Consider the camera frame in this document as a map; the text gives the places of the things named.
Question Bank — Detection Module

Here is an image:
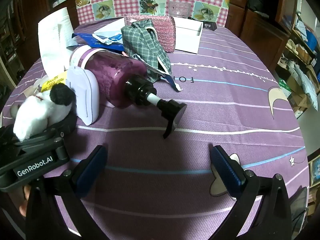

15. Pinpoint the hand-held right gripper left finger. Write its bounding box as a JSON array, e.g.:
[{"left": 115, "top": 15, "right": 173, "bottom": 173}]
[{"left": 25, "top": 144, "right": 108, "bottom": 240}]

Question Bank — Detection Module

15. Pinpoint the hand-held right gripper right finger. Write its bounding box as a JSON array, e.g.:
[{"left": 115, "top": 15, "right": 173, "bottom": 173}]
[{"left": 209, "top": 144, "right": 293, "bottom": 240}]

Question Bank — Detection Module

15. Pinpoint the white black plush dog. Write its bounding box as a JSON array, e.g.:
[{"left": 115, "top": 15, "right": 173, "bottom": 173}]
[{"left": 12, "top": 84, "right": 77, "bottom": 142}]

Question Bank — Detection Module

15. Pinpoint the lavender fabric pad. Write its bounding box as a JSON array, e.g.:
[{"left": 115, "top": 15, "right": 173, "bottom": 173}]
[{"left": 66, "top": 65, "right": 100, "bottom": 126}]

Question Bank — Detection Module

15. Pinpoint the yellow packet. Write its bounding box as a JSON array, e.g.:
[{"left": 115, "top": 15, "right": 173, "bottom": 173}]
[{"left": 41, "top": 71, "right": 69, "bottom": 93}]

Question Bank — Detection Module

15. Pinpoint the blue foil packet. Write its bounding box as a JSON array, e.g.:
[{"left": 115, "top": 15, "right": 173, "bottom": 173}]
[{"left": 72, "top": 32, "right": 125, "bottom": 52}]

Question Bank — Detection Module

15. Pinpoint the white cardboard box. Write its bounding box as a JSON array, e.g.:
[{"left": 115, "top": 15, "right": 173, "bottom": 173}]
[{"left": 174, "top": 17, "right": 203, "bottom": 54}]

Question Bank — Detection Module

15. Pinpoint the green plaid cloth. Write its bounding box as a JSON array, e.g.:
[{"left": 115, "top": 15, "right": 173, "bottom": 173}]
[{"left": 121, "top": 21, "right": 172, "bottom": 82}]

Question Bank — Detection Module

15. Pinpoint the pink glitter sponge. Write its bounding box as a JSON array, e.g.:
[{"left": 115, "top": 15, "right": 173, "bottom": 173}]
[{"left": 124, "top": 14, "right": 176, "bottom": 53}]

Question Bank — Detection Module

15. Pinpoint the person's left hand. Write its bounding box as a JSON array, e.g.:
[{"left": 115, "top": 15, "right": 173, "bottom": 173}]
[{"left": 19, "top": 185, "right": 32, "bottom": 218}]

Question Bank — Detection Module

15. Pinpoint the purple pump bottle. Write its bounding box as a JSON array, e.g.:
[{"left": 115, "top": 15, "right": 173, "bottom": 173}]
[{"left": 69, "top": 45, "right": 187, "bottom": 139}]

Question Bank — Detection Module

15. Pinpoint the white paper towel roll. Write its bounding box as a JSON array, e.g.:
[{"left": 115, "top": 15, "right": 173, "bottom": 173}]
[{"left": 38, "top": 7, "right": 75, "bottom": 75}]

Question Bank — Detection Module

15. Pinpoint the white blue plastic packet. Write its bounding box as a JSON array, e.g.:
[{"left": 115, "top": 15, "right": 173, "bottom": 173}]
[{"left": 92, "top": 21, "right": 125, "bottom": 45}]

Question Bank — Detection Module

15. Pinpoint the cluttered storage shelf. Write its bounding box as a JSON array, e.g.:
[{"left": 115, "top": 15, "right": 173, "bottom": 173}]
[{"left": 275, "top": 0, "right": 320, "bottom": 120}]

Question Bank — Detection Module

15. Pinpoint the black plastic holder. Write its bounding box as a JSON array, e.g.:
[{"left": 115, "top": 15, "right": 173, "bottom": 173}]
[{"left": 187, "top": 17, "right": 217, "bottom": 32}]

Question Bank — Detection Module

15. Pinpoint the dark wooden glass-door cabinet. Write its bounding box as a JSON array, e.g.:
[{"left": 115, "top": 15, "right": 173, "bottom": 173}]
[{"left": 0, "top": 0, "right": 78, "bottom": 90}]

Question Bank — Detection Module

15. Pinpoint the pink checkered printed cloth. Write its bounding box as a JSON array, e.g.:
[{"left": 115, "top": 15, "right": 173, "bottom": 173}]
[{"left": 75, "top": 0, "right": 230, "bottom": 28}]

